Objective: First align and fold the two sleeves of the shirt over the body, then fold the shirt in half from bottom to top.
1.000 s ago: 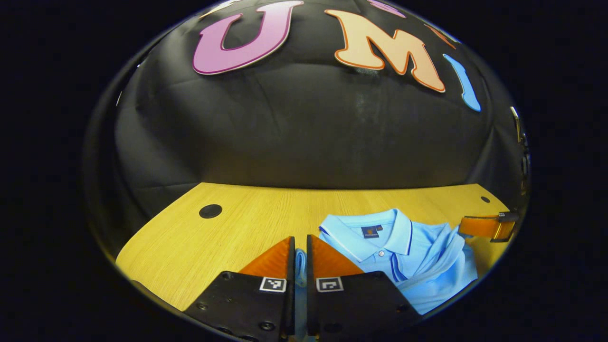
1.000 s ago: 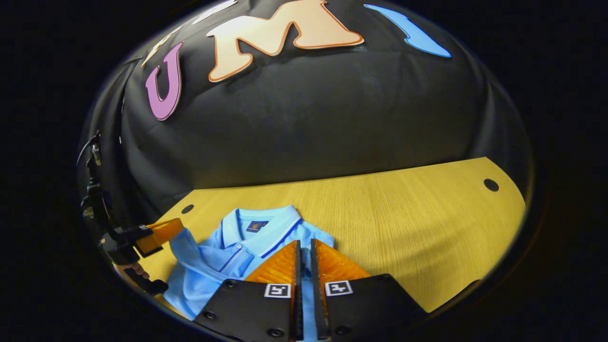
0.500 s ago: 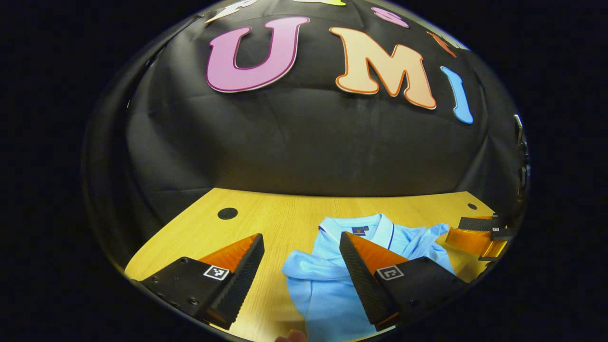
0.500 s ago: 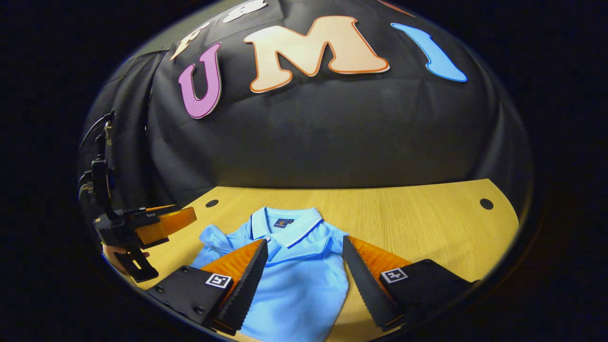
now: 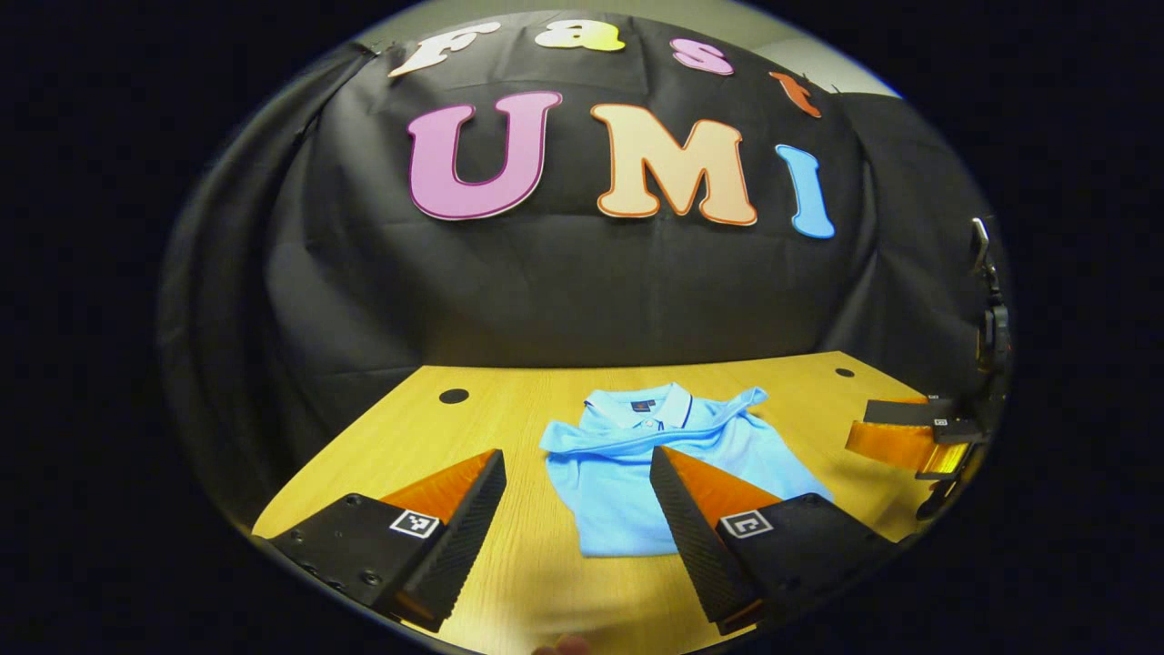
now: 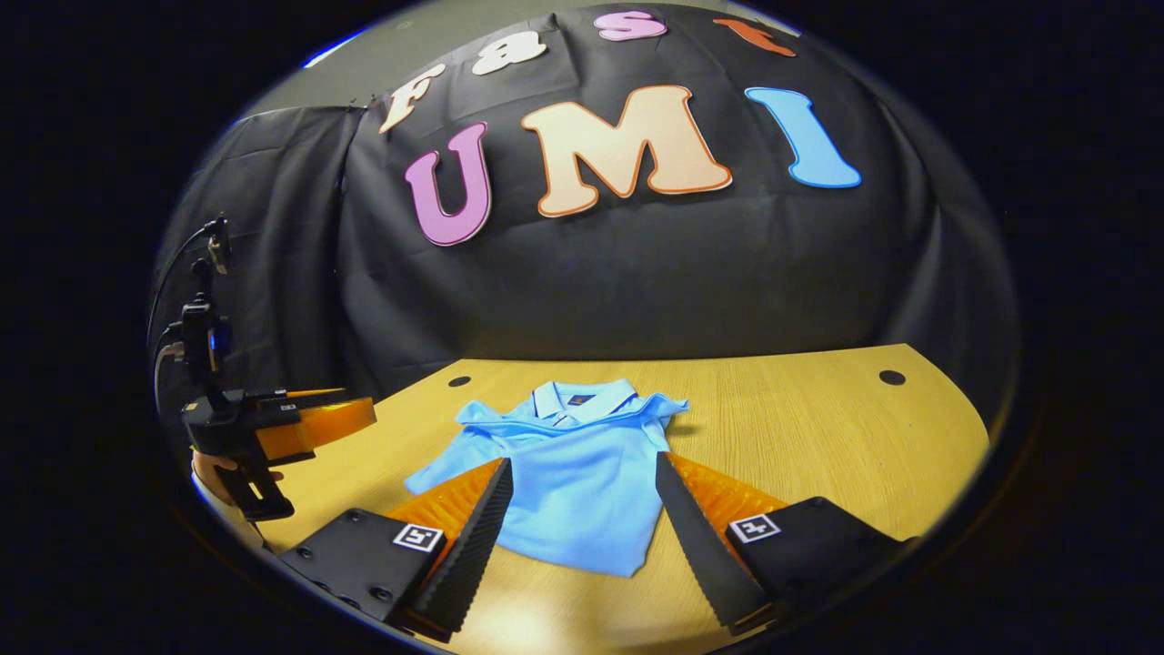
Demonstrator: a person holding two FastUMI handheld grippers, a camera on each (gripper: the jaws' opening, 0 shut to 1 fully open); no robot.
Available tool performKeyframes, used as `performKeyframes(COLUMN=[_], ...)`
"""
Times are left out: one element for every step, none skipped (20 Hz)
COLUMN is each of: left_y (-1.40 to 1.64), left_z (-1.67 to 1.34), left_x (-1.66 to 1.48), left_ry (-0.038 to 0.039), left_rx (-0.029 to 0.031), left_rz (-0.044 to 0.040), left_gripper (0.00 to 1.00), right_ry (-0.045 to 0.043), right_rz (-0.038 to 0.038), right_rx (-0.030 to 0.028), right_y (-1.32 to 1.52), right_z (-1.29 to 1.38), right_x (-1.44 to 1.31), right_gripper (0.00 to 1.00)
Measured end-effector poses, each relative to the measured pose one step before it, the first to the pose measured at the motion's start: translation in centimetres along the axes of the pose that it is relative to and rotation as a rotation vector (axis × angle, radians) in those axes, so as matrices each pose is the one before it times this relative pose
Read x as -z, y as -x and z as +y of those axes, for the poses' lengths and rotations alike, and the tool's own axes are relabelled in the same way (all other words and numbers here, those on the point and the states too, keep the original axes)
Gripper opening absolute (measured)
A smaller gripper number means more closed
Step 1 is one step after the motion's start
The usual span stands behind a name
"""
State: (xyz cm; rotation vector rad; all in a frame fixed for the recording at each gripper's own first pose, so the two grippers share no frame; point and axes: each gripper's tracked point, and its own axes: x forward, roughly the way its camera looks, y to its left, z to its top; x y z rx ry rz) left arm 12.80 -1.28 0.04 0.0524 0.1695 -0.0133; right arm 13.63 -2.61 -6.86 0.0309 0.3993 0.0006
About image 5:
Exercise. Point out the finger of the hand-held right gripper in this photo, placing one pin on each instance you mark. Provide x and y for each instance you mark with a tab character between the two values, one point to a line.
887	443

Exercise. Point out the light blue T-shirt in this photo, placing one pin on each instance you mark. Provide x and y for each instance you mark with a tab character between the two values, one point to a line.
618	491

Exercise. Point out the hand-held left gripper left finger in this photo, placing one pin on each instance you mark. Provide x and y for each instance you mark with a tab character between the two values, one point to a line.
464	546

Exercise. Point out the black backdrop cloth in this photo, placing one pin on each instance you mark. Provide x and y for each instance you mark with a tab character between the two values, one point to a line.
546	291

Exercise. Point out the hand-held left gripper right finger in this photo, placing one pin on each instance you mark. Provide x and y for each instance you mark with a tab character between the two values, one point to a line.
691	541

